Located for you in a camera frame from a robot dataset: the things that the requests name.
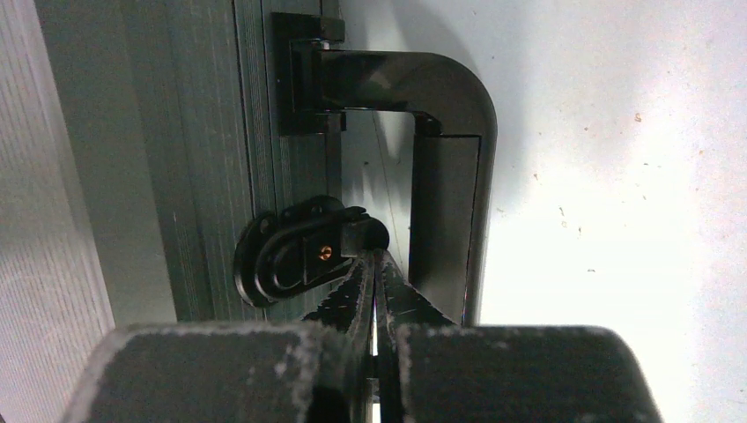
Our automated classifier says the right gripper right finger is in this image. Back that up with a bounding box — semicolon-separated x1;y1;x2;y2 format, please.
376;251;661;422

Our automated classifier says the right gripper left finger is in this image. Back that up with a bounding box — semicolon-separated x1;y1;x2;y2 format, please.
62;252;374;422

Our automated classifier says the black poker case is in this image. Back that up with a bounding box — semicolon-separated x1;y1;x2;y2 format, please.
0;0;499;423

